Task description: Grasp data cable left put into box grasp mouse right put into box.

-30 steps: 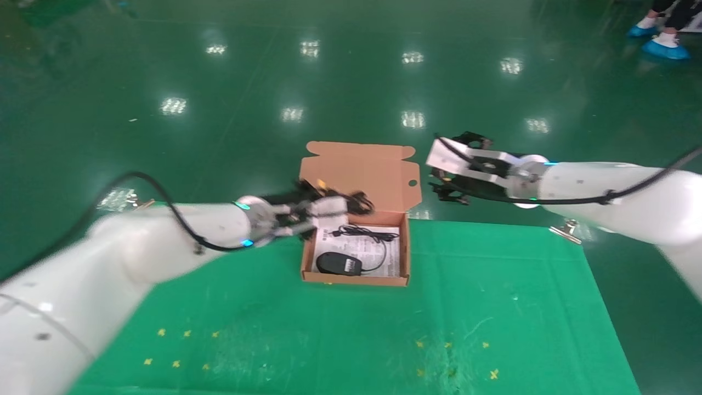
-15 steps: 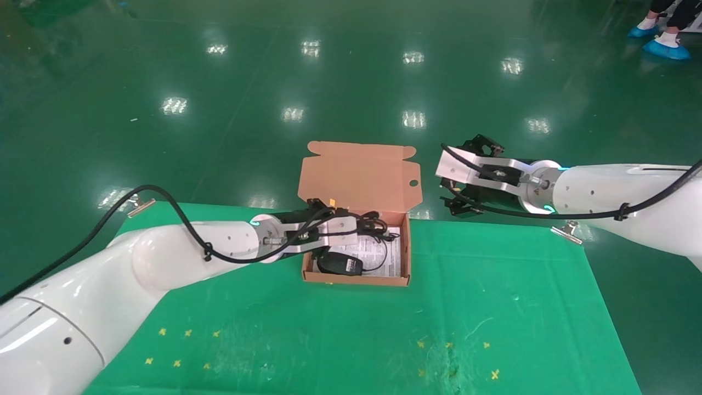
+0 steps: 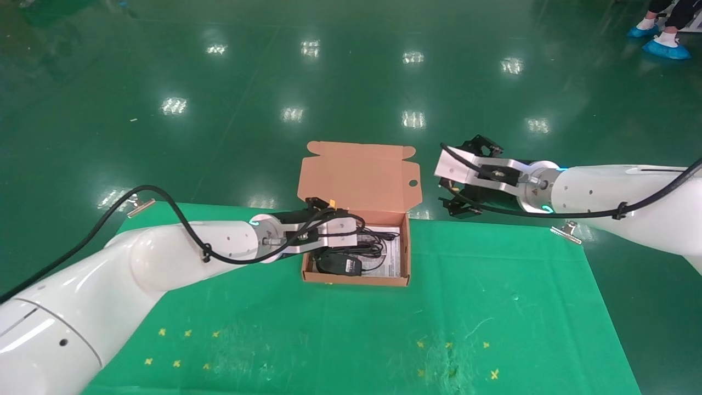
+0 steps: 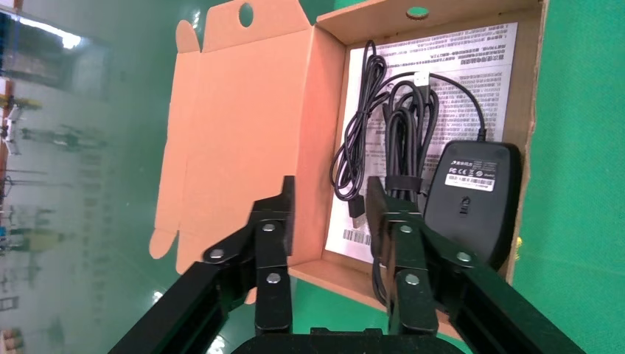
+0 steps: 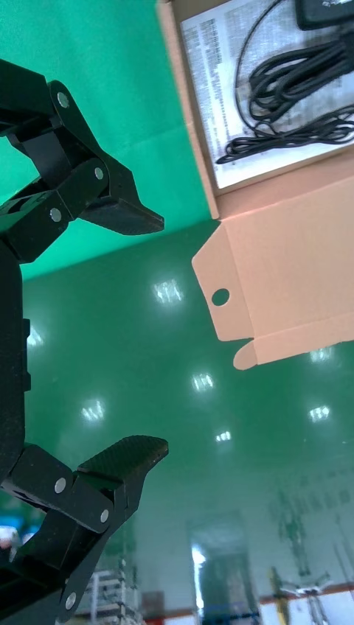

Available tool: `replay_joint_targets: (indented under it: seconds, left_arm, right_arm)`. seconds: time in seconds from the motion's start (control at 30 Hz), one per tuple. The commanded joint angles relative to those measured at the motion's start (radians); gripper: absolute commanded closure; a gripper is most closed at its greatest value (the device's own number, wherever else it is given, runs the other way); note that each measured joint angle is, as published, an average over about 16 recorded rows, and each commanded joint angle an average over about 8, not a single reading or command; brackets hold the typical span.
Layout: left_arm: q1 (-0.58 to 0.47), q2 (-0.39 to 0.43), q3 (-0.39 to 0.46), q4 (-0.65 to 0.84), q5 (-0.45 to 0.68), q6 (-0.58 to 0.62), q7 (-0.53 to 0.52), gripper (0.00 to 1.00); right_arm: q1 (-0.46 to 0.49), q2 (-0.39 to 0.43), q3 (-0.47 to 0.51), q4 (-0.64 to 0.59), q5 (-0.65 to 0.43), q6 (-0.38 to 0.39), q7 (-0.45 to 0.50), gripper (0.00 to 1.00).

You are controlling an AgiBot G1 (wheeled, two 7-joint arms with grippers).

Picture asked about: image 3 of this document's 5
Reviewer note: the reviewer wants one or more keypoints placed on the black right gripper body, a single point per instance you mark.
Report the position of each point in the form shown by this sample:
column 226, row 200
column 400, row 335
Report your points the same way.
column 480, row 147

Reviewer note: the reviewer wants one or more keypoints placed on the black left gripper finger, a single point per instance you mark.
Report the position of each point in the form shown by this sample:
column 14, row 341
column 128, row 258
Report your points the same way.
column 370, row 251
column 366, row 238

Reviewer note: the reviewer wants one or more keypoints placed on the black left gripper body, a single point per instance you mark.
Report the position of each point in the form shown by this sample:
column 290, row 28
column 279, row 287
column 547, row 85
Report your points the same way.
column 335, row 263

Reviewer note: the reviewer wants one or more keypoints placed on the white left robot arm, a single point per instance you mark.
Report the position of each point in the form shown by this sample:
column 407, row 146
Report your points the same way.
column 109, row 285

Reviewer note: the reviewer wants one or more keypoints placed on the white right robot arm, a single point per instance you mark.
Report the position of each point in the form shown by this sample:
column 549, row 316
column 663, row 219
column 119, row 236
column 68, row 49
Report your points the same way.
column 630, row 203

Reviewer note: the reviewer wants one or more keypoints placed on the orange cardboard box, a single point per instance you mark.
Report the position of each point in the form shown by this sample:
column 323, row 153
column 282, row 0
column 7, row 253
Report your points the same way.
column 356, row 181

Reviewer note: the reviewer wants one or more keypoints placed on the white printed paper sheet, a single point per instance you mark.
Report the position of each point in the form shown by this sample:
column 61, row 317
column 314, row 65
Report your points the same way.
column 394, row 260

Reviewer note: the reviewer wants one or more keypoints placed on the green table mat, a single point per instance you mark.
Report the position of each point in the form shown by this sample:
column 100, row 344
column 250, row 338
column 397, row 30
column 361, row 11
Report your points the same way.
column 340, row 329

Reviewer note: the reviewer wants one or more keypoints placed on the metal binder clip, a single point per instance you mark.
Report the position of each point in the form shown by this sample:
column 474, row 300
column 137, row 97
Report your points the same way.
column 141, row 207
column 567, row 232

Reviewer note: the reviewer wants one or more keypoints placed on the blue shoe cover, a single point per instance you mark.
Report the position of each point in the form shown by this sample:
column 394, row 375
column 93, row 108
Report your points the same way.
column 641, row 30
column 664, row 50

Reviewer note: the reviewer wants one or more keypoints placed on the person leg black trousers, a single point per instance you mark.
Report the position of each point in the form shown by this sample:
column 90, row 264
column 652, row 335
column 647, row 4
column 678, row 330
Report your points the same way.
column 685, row 13
column 658, row 5

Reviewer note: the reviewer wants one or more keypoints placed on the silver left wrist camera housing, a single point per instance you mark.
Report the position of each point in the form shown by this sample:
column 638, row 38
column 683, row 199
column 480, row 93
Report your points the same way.
column 334, row 238

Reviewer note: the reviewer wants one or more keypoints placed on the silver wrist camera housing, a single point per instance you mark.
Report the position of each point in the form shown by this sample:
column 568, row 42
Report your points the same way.
column 334, row 238
column 466, row 173

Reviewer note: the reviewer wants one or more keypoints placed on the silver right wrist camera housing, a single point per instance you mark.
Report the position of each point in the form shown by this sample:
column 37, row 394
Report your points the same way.
column 466, row 173

